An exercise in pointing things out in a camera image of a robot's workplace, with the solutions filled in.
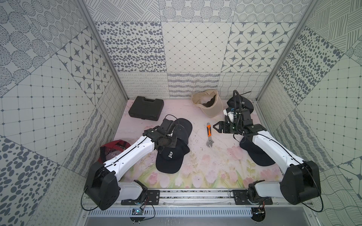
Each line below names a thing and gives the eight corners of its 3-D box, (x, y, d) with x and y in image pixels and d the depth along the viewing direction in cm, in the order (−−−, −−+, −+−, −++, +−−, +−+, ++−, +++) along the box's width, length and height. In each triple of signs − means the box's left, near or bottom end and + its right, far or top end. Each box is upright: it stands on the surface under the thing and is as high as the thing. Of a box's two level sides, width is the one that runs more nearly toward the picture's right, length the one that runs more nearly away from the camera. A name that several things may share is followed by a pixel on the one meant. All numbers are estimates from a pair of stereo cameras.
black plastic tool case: (128, 117, 110) (126, 113, 106) (139, 99, 122) (137, 95, 118) (157, 121, 107) (156, 118, 103) (164, 103, 120) (164, 99, 116)
